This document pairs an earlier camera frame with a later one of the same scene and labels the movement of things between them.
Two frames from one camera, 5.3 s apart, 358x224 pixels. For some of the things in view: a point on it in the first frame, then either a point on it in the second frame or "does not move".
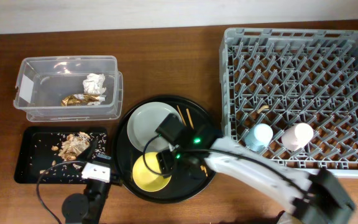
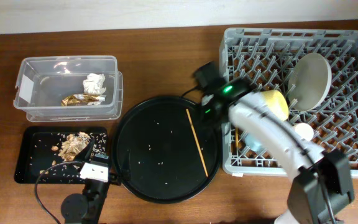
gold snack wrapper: x=72 y=100 does not move
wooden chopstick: x=181 y=115 → x=237 y=137
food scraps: x=74 y=144 does not move
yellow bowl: x=146 y=179 → x=277 y=102
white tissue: x=94 y=83 does not move
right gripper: x=167 y=163 → x=205 y=117
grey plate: x=143 y=122 → x=309 y=81
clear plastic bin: x=69 y=88 does not move
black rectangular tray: x=40 y=147 does not move
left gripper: x=93 y=149 does not move
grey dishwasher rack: x=306 y=98 does not move
